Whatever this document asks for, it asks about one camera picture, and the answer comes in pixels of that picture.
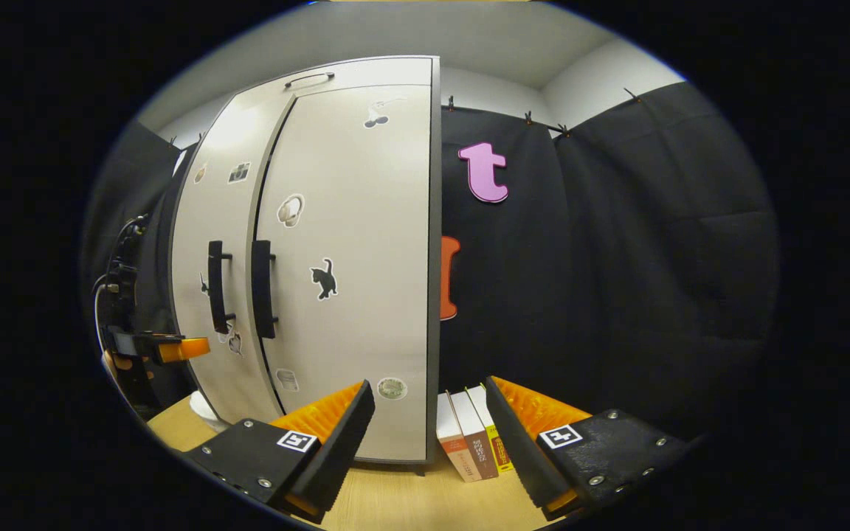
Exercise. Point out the brown spine book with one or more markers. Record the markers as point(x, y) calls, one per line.
point(482, 453)

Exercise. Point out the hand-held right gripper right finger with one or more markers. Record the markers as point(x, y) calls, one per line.
point(519, 450)

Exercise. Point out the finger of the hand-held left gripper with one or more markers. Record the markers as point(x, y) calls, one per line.
point(181, 349)

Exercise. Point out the white cabinet drawer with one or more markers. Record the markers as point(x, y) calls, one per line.
point(395, 70)

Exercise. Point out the yellow spine book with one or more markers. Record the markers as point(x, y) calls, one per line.
point(500, 450)

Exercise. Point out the black backdrop cloth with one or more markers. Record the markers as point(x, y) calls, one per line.
point(617, 258)

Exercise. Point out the white shoe cabinet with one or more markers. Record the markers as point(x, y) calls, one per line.
point(434, 258)

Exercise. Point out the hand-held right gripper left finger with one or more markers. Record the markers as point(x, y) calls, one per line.
point(340, 450)

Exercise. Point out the white and orange book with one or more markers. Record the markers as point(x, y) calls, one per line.
point(458, 457)

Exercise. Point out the white cabinet door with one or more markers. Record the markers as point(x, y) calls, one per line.
point(373, 243)
point(218, 214)

